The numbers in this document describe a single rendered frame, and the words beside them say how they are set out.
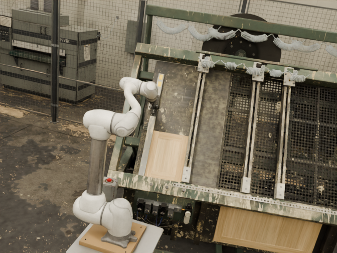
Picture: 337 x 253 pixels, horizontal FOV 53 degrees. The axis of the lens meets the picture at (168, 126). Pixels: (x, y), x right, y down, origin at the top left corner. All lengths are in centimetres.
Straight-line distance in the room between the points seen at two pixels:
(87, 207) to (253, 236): 167
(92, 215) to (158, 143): 95
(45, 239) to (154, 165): 135
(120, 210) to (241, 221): 138
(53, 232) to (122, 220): 153
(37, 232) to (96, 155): 169
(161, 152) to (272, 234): 127
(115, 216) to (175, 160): 88
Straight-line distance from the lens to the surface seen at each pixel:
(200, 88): 308
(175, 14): 346
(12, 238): 365
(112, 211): 222
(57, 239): 358
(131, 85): 250
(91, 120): 209
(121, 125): 200
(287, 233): 337
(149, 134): 291
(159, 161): 287
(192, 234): 334
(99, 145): 212
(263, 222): 326
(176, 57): 314
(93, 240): 236
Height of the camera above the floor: 233
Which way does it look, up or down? 21 degrees down
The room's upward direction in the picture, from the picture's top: 8 degrees clockwise
